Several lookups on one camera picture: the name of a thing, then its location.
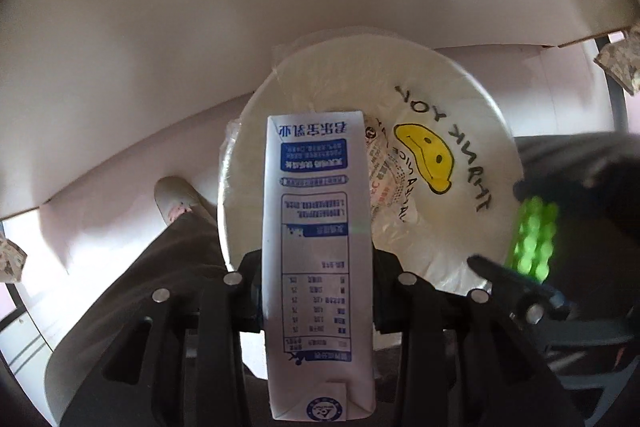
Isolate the person's beige shoe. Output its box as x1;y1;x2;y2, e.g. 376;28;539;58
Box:
154;177;217;228

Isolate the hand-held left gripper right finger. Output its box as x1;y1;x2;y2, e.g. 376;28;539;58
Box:
372;251;586;427

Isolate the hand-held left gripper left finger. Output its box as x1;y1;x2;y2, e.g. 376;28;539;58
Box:
60;251;265;427

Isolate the white and blue milk carton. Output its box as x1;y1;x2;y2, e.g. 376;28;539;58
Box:
262;109;377;423

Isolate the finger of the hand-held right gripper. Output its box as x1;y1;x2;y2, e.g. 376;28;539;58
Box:
467;254;576;323
514;177;557;204

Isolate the person's brown trouser leg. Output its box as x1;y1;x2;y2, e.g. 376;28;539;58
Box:
50;207;238;427

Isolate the white smiley face plastic bag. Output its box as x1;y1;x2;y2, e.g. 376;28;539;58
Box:
217;34;523;373

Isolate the green plastic toy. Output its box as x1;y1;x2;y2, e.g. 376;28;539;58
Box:
505;196;560;283

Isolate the crumpled printed wrapper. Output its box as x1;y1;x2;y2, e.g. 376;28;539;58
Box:
362;114;406;212

